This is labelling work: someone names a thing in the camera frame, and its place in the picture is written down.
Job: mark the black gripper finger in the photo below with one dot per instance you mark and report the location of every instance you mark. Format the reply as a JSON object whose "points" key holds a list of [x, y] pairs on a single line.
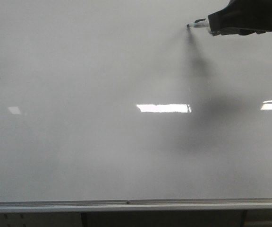
{"points": [[235, 31], [243, 15]]}

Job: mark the black and white marker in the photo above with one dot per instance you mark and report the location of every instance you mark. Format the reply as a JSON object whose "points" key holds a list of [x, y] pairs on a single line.
{"points": [[199, 23]]}

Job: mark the white whiteboard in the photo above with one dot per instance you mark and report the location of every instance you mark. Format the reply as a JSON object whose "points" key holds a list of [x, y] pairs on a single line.
{"points": [[116, 100]]}

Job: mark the aluminium whiteboard marker tray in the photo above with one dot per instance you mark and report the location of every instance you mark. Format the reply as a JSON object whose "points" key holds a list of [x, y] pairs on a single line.
{"points": [[134, 205]]}

